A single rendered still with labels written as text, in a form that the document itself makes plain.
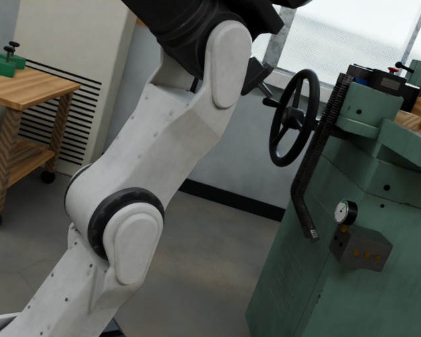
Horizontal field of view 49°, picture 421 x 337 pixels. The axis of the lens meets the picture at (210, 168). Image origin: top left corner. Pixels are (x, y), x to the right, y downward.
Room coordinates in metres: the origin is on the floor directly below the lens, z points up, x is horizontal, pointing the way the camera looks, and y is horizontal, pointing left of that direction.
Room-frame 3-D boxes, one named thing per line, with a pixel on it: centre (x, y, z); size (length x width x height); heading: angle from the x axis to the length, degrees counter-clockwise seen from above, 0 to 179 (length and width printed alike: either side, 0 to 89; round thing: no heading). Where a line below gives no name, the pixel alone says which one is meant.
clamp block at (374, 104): (1.30, -0.34, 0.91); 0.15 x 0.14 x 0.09; 12
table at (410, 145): (1.32, -0.42, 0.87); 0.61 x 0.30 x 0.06; 12
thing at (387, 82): (1.29, -0.34, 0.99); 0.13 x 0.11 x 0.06; 12
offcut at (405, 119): (1.18, -0.42, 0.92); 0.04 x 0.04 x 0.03; 17
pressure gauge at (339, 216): (1.11, -0.36, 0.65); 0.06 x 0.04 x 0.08; 12
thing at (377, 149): (1.40, -0.45, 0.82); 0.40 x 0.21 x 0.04; 12
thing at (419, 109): (1.31, -0.46, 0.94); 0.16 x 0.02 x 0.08; 12
